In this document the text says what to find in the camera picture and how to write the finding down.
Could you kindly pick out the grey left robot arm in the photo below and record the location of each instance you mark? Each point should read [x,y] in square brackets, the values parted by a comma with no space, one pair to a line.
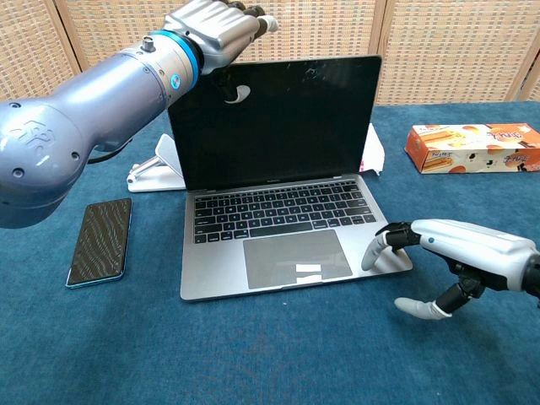
[84,122]

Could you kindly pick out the white folding phone stand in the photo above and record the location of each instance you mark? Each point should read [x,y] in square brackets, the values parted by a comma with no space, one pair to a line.
[166,154]

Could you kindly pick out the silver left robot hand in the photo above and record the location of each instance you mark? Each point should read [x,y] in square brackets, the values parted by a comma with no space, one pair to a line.
[211,29]

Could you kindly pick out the silver laptop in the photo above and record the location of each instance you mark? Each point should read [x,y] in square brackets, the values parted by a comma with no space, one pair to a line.
[274,126]

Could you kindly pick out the teal table cloth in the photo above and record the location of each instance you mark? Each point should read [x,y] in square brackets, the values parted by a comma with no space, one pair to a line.
[253,350]

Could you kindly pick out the black smartphone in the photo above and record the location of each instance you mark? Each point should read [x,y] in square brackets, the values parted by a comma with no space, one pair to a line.
[99,242]

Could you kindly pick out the pink wet wipes pack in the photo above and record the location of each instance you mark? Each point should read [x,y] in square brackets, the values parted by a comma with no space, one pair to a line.
[373,152]

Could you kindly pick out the orange biscuit box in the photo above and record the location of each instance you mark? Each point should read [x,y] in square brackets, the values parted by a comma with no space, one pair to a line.
[472,149]

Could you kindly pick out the woven folding screen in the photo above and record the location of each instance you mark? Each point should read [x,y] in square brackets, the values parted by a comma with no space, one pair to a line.
[443,50]

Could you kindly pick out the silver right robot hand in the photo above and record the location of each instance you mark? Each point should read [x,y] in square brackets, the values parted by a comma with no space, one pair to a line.
[485,253]

